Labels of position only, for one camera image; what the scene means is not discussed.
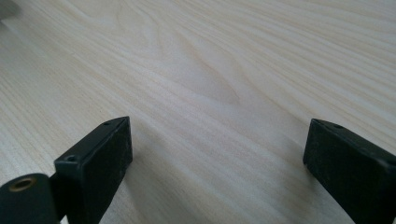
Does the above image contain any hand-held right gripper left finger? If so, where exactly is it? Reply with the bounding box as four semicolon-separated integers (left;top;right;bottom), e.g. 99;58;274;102
53;116;134;224

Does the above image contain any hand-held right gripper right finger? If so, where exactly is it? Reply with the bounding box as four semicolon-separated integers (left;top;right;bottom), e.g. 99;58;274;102
303;118;396;224

